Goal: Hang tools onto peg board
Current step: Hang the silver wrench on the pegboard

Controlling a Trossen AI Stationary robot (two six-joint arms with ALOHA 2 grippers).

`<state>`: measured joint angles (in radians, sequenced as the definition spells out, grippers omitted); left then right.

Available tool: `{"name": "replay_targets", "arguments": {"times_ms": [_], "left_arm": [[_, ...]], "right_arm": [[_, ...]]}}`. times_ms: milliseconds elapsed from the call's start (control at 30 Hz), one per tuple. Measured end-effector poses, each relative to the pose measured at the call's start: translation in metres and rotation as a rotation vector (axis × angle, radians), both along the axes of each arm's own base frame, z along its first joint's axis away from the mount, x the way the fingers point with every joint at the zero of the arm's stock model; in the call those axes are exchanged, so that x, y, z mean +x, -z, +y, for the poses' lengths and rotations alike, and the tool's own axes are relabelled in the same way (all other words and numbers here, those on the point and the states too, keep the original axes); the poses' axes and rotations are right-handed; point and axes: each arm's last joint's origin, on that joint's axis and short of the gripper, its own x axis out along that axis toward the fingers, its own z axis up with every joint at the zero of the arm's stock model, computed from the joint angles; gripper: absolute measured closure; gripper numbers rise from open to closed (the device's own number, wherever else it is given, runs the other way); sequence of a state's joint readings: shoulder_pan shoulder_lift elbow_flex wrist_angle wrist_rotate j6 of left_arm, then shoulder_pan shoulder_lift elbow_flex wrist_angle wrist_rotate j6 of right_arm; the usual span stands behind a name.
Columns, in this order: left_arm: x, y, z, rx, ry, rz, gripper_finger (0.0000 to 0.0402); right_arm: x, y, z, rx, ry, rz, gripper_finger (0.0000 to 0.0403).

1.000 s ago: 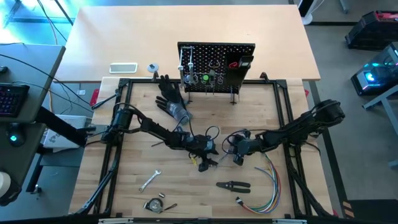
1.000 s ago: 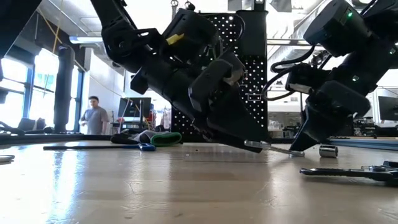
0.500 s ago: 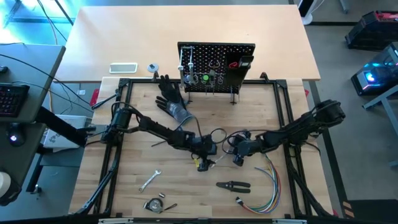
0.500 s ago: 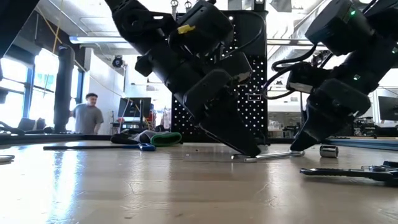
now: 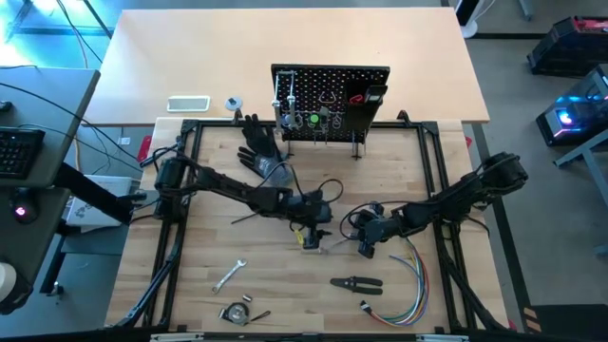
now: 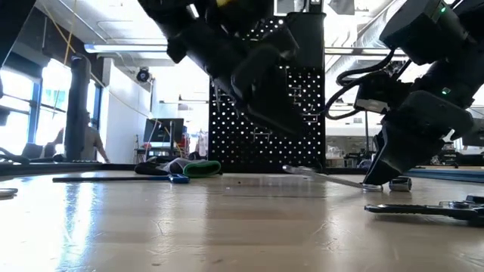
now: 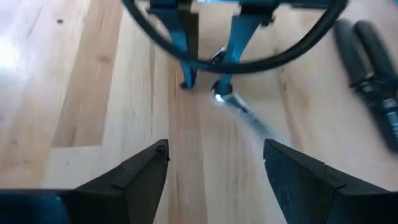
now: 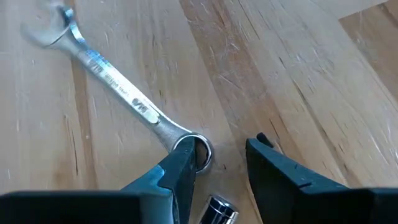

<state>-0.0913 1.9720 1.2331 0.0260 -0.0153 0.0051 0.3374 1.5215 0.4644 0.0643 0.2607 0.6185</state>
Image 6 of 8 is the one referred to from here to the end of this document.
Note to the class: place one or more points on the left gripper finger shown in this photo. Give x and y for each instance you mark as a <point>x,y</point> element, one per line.
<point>264,98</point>

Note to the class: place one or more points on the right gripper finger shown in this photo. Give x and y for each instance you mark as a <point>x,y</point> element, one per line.
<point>401,155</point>

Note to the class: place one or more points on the grey-black green-cuffed work glove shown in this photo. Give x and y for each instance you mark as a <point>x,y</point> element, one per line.
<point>145,168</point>
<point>202,168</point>

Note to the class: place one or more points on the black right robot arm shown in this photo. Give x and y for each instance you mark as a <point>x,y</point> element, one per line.
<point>427,30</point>

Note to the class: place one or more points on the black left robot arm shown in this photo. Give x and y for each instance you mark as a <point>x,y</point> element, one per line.
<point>170,11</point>

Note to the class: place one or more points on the black pipe rig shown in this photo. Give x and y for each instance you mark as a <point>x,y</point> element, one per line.
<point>366,143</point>

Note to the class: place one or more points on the cluttered workbench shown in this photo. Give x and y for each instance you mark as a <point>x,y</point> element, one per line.
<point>450,155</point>

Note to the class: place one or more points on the dark computer monitor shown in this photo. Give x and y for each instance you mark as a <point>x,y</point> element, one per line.
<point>162,130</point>
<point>476,138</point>

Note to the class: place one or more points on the black perforated pegboard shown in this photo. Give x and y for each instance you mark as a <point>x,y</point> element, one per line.
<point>234,151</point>

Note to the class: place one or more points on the black pegboard bin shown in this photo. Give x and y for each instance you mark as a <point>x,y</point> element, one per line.
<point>310,41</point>

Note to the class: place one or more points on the fluorescent ceiling light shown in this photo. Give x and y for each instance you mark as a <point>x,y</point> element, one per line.
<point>359,51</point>
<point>125,48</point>

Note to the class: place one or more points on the black round pillar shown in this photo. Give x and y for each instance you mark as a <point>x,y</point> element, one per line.
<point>77,113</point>

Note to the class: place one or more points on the person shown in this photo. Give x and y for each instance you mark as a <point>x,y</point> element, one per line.
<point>94,141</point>
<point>58,136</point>

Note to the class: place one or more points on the dark sofa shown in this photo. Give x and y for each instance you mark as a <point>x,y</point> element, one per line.
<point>34,151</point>

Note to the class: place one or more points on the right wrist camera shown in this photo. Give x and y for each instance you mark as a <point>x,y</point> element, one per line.
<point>378,94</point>

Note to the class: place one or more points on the round black wall camera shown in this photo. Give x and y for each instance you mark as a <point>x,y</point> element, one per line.
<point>143,75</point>

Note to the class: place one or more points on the silver ventilation duct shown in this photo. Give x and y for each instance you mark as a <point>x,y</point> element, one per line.
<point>363,34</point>

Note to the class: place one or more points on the black aluminium frame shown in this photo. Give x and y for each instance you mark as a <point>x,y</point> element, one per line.
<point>49,167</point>

